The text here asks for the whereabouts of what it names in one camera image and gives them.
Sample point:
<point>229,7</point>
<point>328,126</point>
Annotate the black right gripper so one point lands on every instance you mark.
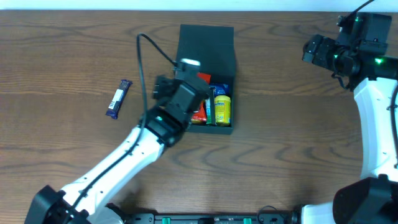
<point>313,50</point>

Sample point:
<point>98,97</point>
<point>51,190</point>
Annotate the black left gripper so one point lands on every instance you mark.
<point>202,90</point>

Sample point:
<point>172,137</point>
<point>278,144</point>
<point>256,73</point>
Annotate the green chocolate bar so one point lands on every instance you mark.
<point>210,108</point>

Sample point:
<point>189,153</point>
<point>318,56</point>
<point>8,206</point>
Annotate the red candy bag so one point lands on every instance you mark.
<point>200,116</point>

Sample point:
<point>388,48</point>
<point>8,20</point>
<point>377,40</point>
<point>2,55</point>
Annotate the purple chocolate bar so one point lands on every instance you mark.
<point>116,102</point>

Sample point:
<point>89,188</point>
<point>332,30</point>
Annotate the blue snack bar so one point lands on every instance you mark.
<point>220,89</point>

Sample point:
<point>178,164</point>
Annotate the yellow plastic bottle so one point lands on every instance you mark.
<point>223,110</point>

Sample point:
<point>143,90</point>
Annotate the dark green box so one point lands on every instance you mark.
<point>213,47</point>

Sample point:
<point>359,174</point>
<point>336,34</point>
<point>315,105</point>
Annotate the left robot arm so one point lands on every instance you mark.
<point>85,200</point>

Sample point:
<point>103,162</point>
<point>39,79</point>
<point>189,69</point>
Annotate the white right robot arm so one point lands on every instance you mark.
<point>359,54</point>

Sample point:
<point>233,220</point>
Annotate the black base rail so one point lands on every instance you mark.
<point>266,215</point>

